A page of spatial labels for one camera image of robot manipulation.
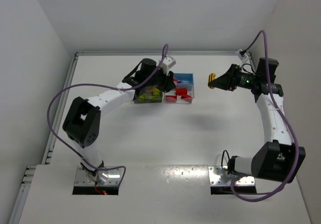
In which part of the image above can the red lego piece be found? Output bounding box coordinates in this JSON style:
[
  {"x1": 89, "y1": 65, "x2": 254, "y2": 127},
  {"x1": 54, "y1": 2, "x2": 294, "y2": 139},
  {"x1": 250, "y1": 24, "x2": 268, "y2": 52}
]
[{"x1": 176, "y1": 88, "x2": 188, "y2": 95}]

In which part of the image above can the red lego brick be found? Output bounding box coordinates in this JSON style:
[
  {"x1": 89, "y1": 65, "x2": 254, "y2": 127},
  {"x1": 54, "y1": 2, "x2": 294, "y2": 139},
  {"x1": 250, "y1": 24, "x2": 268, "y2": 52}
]
[{"x1": 165, "y1": 96, "x2": 177, "y2": 103}]

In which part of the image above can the green rectangular lego brick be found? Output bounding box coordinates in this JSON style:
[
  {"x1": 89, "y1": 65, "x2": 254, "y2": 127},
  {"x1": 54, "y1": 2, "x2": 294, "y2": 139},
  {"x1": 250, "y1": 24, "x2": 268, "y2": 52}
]
[{"x1": 153, "y1": 89, "x2": 161, "y2": 97}]

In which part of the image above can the yellow striped lego piece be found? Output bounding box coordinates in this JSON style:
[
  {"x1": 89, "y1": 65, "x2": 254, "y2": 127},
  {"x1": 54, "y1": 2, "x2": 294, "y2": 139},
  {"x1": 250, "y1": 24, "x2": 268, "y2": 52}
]
[{"x1": 208, "y1": 73, "x2": 216, "y2": 89}]

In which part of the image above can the red half round lego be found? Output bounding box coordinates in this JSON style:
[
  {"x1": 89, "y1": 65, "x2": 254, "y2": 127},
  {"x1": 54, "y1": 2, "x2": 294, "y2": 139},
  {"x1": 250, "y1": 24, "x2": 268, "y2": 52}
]
[{"x1": 181, "y1": 95, "x2": 193, "y2": 103}]

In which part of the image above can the green quarter round lego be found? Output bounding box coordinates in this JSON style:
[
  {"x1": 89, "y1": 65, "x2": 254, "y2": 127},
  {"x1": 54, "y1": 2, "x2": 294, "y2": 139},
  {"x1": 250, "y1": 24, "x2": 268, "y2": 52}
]
[{"x1": 138, "y1": 94, "x2": 148, "y2": 100}]

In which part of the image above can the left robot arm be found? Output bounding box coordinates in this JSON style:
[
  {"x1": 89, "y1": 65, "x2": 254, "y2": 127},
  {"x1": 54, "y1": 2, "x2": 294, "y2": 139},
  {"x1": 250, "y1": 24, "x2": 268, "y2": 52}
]
[{"x1": 63, "y1": 56, "x2": 176, "y2": 178}]

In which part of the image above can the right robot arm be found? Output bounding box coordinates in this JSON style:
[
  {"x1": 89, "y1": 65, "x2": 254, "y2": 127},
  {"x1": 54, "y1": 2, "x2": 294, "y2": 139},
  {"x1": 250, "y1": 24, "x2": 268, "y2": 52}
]
[{"x1": 208, "y1": 58, "x2": 305, "y2": 183}]

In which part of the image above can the blue container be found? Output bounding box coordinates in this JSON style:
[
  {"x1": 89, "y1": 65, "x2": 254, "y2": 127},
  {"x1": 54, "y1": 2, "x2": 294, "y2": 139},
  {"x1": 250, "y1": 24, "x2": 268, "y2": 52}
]
[{"x1": 174, "y1": 73, "x2": 194, "y2": 91}]

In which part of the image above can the grey translucent container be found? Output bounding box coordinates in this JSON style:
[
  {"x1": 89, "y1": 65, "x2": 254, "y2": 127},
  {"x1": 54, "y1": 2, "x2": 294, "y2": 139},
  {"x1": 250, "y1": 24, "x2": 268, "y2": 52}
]
[{"x1": 134, "y1": 87, "x2": 163, "y2": 103}]

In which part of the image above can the clear container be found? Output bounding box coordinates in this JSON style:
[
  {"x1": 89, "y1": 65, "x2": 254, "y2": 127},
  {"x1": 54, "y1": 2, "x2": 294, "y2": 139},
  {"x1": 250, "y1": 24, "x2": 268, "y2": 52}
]
[{"x1": 164, "y1": 90, "x2": 194, "y2": 104}]

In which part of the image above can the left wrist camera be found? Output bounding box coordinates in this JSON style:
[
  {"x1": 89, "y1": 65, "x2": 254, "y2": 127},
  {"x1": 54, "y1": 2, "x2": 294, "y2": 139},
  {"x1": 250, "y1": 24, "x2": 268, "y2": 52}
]
[{"x1": 160, "y1": 56, "x2": 176, "y2": 75}]

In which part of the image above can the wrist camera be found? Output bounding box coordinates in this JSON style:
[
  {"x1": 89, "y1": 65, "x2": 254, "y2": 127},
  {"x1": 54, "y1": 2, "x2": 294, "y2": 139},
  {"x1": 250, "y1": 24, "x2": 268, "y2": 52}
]
[
  {"x1": 160, "y1": 56, "x2": 176, "y2": 75},
  {"x1": 236, "y1": 49, "x2": 250, "y2": 64}
]

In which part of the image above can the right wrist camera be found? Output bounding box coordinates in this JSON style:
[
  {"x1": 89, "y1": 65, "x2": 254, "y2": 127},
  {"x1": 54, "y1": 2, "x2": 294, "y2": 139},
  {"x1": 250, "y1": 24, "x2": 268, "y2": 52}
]
[{"x1": 236, "y1": 49, "x2": 250, "y2": 64}]

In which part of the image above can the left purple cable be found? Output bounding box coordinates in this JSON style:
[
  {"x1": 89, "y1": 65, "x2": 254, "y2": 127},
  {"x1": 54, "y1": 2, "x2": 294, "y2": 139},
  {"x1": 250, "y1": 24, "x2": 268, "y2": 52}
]
[{"x1": 47, "y1": 43, "x2": 169, "y2": 184}]

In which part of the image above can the purple cable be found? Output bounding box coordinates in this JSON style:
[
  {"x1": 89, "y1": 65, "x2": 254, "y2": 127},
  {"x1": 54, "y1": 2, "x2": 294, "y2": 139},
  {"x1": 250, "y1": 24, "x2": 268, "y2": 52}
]
[
  {"x1": 47, "y1": 43, "x2": 169, "y2": 184},
  {"x1": 230, "y1": 30, "x2": 299, "y2": 201}
]

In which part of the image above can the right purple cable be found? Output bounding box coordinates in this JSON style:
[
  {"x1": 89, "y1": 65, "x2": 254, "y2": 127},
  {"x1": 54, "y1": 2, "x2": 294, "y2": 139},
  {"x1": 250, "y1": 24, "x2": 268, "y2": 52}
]
[{"x1": 230, "y1": 30, "x2": 299, "y2": 201}]

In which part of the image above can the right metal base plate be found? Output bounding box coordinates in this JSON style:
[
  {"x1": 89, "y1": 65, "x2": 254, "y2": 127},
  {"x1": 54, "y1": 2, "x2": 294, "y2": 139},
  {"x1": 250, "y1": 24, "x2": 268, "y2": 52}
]
[{"x1": 208, "y1": 166, "x2": 255, "y2": 187}]

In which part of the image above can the metal base plate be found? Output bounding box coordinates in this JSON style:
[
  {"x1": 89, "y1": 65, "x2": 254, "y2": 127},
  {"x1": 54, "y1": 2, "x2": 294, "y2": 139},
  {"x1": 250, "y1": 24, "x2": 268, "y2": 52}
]
[
  {"x1": 74, "y1": 166, "x2": 122, "y2": 187},
  {"x1": 208, "y1": 166, "x2": 255, "y2": 187}
]

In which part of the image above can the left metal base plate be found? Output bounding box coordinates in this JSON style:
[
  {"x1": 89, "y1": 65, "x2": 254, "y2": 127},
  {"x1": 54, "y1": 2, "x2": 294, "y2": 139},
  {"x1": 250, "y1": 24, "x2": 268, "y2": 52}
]
[{"x1": 74, "y1": 166, "x2": 122, "y2": 187}]

